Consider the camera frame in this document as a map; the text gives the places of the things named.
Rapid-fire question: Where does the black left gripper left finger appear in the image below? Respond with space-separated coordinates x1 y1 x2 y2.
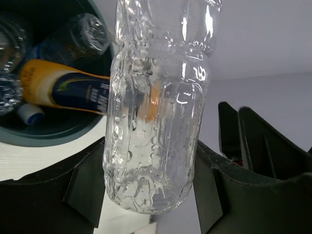
0 138 105 234

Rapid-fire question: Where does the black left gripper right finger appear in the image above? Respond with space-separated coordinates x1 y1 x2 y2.
193 142 312 234

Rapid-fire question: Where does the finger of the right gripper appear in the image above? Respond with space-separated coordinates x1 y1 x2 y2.
238 107 312 180
218 101 242 161

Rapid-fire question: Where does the upright-lying clear ribbed bottle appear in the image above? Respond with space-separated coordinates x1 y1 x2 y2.
103 0 222 215

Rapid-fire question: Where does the orange label drink bottle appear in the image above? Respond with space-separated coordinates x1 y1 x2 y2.
19 58 161 122

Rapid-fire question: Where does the blue label water bottle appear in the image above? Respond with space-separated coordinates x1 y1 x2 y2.
25 13 110 67

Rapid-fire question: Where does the blue cap water bottle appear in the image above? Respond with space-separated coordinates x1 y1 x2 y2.
0 12 29 116

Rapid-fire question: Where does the clear bottle blue-white cap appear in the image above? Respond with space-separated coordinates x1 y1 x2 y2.
17 102 45 125

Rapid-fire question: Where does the dark green plastic bin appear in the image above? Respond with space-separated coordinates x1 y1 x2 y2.
0 0 113 147

